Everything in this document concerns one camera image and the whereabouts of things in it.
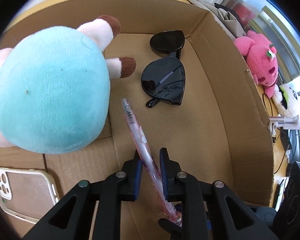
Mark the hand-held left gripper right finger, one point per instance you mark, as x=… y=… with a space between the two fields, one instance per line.
x=164 y=177

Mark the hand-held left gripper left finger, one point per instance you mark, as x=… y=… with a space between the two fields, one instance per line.
x=138 y=177

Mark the pink transparent pen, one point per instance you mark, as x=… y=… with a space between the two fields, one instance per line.
x=135 y=127

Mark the cardboard box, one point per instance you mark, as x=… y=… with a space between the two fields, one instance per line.
x=202 y=105

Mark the black sunglasses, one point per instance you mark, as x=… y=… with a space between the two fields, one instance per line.
x=165 y=80

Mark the pink and teal plush toy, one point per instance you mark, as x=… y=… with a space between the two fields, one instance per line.
x=52 y=92

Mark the clear white phone case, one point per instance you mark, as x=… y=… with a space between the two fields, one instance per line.
x=0 y=187

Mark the white phone stand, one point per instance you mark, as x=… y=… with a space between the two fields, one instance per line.
x=297 y=124

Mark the white plush toy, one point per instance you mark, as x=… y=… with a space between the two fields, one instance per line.
x=287 y=105

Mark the bright pink plush toy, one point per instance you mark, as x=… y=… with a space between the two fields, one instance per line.
x=257 y=55

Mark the grey cloth bag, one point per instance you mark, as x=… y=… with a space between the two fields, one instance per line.
x=230 y=22

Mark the frosted glass door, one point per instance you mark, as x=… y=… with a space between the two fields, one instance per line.
x=277 y=17

